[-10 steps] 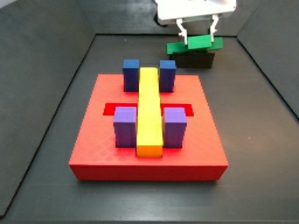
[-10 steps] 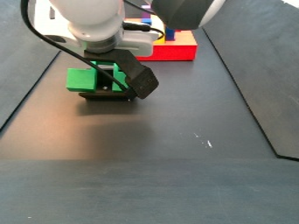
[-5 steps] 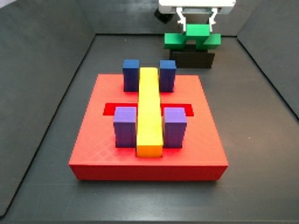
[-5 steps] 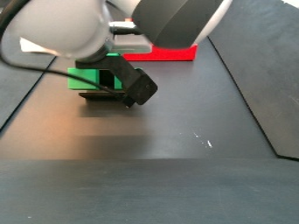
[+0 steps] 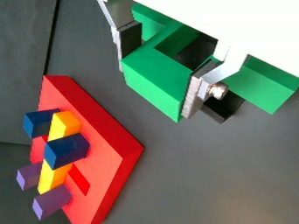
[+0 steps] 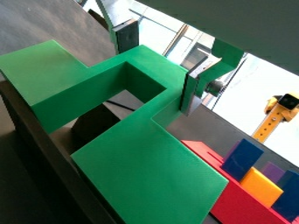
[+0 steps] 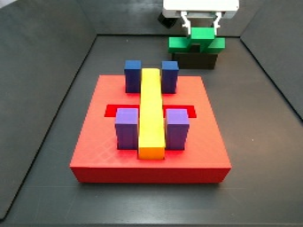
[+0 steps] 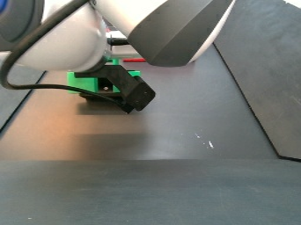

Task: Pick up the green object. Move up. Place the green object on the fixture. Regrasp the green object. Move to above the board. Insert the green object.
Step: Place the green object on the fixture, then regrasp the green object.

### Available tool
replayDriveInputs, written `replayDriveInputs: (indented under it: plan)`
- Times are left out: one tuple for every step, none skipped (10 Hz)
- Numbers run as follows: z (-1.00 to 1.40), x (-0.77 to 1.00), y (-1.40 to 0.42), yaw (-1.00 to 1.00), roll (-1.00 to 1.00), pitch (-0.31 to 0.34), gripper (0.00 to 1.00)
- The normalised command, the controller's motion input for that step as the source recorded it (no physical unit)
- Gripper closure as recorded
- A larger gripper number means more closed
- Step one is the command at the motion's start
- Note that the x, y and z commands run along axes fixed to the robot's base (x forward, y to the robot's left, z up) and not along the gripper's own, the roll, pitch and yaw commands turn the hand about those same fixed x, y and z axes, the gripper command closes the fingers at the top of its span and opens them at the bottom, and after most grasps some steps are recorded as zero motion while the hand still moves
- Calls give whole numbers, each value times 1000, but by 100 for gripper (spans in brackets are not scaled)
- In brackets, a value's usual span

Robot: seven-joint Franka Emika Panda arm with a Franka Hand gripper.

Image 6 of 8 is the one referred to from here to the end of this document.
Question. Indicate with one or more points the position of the red base board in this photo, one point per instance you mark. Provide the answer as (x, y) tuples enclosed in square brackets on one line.
[(236, 207)]

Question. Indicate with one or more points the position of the dark blue block left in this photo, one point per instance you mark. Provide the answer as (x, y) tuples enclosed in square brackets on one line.
[(242, 159)]

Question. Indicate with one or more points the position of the purple block right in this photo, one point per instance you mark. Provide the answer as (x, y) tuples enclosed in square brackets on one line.
[(272, 172)]

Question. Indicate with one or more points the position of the dark blue block right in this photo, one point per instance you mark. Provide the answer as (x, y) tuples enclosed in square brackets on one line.
[(287, 203)]

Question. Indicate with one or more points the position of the dark blue block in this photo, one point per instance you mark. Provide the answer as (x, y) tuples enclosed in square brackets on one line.
[(242, 159), (287, 203)]

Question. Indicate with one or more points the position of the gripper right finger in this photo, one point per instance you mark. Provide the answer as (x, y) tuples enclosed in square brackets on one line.
[(202, 77)]

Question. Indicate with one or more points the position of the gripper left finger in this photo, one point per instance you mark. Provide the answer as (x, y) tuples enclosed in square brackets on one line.
[(123, 26)]

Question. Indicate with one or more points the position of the yellow long bar block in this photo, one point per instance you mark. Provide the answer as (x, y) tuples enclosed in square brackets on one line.
[(260, 187)]

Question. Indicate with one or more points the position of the green U-shaped block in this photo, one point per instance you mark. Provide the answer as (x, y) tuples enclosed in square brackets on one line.
[(152, 179)]

